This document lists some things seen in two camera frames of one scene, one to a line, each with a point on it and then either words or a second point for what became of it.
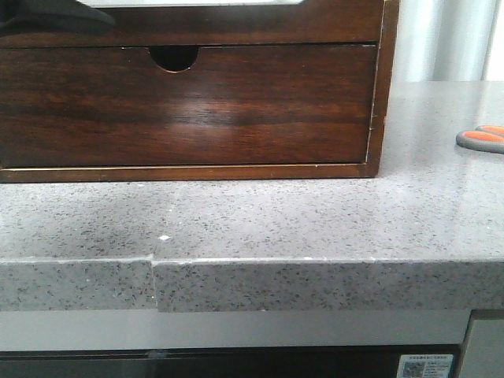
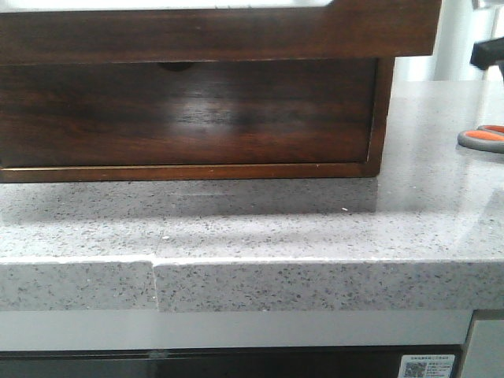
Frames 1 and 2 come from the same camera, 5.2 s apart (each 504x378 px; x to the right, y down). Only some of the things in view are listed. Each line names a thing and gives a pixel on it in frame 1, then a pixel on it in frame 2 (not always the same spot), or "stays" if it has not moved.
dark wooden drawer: (68, 106) to (346, 28)
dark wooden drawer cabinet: (176, 93) stays
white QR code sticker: (425, 366) stays
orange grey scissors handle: (483, 138) stays
